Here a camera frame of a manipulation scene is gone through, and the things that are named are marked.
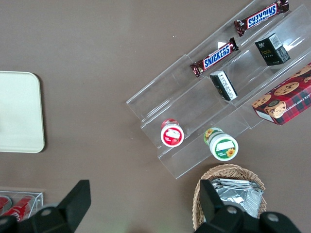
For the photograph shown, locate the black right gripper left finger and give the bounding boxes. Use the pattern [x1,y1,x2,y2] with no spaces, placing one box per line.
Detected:
[0,179,92,233]

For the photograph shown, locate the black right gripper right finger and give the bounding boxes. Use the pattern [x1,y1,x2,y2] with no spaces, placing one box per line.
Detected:
[194,179,301,233]

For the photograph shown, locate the light wicker basket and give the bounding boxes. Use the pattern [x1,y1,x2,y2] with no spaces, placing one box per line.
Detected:
[192,164,267,231]

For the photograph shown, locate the beige plastic tray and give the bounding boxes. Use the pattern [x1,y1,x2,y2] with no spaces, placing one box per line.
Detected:
[0,71,46,154]

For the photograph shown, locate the silver foil packets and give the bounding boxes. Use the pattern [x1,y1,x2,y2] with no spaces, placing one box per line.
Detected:
[210,178,264,219]

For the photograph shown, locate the clear acrylic bottle rack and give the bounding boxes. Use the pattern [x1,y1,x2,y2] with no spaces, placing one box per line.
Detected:
[0,190,45,223]

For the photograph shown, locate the red cola bottle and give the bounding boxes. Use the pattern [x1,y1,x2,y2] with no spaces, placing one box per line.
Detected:
[1,195,35,223]

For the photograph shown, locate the green lid yogurt cup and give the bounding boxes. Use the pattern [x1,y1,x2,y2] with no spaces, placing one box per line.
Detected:
[203,127,239,162]

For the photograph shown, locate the red lid yogurt cup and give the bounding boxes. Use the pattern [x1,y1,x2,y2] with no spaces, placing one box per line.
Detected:
[160,118,185,148]

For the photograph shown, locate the clear acrylic stepped shelf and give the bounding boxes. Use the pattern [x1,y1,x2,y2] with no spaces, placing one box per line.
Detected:
[125,0,311,180]

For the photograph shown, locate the small black box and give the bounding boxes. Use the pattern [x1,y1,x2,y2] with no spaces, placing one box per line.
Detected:
[254,33,291,67]
[209,70,238,102]

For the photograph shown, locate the red plaid cookie box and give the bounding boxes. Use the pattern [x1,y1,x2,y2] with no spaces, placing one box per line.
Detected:
[251,62,311,126]

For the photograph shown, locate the snickers chocolate bar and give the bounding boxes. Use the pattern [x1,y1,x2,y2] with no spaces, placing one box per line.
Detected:
[233,0,290,37]
[190,37,240,78]

